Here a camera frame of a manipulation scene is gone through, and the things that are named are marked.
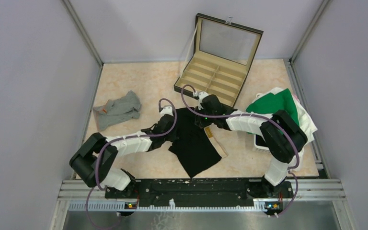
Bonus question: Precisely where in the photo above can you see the grey striped underwear orange trim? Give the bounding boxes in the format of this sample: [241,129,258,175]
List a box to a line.
[92,91,142,131]

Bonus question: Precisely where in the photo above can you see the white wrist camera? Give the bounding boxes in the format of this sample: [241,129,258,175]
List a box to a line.
[159,106,174,117]
[193,91,209,102]

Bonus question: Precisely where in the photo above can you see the black leather compartment box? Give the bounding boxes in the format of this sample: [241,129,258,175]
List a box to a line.
[174,13,264,107]

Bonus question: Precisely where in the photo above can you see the black underwear with beige waistband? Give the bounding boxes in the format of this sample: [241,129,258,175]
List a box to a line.
[168,108,228,178]

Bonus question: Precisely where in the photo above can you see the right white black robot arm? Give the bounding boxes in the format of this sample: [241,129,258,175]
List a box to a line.
[193,92,308,197]

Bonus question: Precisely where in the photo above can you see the green cloth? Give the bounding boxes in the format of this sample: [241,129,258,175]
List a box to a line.
[246,88,299,125]

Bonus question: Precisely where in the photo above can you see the white basket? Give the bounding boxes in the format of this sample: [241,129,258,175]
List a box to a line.
[253,135,270,153]

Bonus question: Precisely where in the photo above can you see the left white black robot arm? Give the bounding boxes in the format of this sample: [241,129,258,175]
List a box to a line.
[69,114,177,198]

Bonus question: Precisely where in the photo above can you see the white cloth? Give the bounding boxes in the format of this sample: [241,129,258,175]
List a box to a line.
[256,89,318,172]

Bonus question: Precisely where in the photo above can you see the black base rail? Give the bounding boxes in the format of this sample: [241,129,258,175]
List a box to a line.
[105,178,294,207]

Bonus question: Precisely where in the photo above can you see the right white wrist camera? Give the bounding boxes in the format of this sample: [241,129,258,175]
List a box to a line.
[193,91,209,102]

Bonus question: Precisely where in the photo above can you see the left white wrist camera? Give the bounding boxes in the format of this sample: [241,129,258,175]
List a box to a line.
[159,106,174,117]

